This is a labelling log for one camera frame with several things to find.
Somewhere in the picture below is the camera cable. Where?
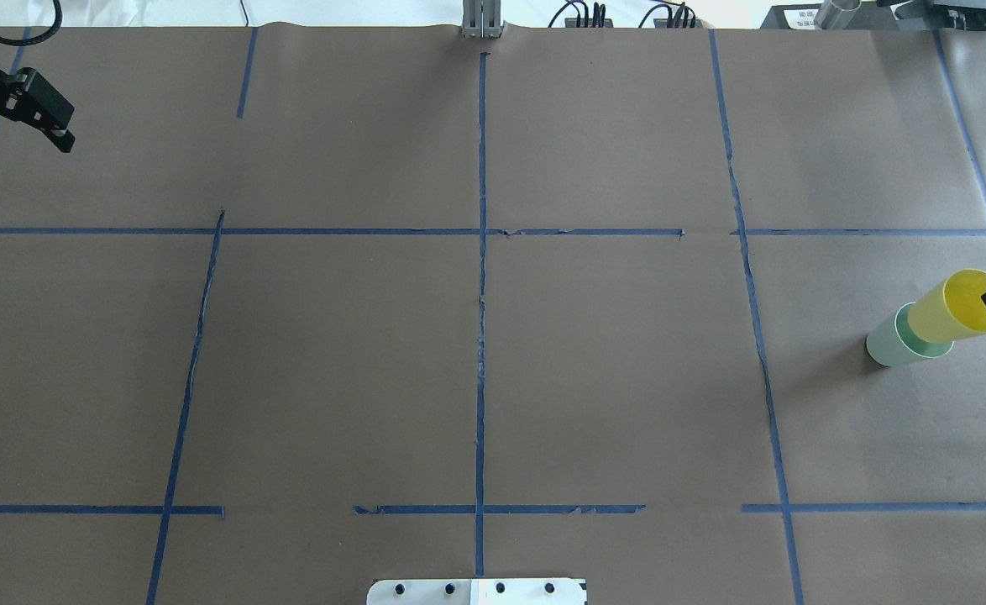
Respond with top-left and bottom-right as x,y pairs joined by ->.
0,0 -> 64,46

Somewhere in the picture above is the aluminium frame post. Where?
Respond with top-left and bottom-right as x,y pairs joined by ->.
461,0 -> 504,39

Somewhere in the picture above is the black cable connector left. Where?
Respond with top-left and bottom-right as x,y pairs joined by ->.
547,1 -> 615,29

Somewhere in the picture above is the black cable connector right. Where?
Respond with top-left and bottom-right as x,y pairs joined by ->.
637,1 -> 700,29

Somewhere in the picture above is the black cable connector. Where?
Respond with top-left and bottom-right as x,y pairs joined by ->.
637,1 -> 700,29
547,1 -> 615,29

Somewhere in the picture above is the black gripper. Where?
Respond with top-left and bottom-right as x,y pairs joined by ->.
0,66 -> 76,153

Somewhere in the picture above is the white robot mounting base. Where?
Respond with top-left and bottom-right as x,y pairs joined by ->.
366,577 -> 589,604

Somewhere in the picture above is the silver metal cylinder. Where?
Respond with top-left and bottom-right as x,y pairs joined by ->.
813,0 -> 862,31

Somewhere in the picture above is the green paper cup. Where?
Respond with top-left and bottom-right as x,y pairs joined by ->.
865,302 -> 954,367

